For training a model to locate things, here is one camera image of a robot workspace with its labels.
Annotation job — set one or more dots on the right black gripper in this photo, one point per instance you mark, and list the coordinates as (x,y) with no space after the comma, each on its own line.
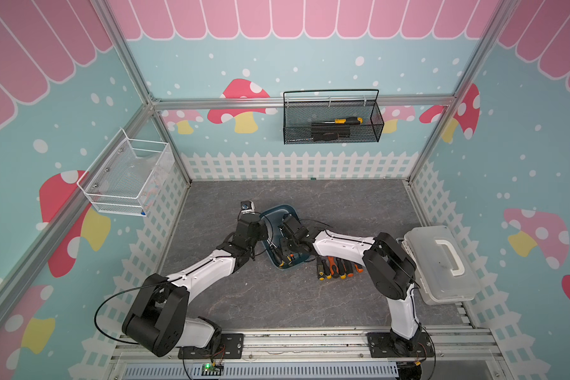
(283,248)

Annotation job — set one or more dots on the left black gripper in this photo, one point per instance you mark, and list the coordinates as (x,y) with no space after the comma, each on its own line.
(264,232)

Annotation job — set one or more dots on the teal plastic storage box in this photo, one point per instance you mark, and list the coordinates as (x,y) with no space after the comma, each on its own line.
(273,219)

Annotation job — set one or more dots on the black red screwdriver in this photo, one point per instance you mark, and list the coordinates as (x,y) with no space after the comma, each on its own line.
(333,267)

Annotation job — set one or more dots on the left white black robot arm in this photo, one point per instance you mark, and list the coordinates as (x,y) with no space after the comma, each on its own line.
(157,319)

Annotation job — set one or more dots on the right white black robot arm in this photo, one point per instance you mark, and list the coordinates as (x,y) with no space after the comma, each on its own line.
(391,270)

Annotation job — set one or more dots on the yellow black screwdriver in basket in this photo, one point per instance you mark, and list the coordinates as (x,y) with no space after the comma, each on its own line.
(346,121)

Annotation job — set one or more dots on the black tool in basket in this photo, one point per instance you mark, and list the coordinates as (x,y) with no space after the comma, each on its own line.
(329,132)

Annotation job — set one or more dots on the green lit circuit board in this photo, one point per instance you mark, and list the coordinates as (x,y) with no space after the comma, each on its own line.
(212,370)

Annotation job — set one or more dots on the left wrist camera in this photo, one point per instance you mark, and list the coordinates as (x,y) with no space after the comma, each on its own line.
(247,206)

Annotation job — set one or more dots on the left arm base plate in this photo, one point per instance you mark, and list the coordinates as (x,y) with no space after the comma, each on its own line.
(225,346)

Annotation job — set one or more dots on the black wire mesh basket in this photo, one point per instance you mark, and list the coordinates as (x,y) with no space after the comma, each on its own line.
(302,107)

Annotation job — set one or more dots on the white wire mesh basket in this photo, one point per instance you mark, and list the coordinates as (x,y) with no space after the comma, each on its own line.
(128,176)

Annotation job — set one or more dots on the grey slotted cable duct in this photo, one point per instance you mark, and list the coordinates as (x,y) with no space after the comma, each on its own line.
(275,370)

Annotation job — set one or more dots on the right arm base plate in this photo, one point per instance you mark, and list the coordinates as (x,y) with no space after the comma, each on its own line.
(390,345)

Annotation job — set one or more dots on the white plastic toolbox with handle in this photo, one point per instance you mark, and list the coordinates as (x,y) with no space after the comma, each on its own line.
(443,271)

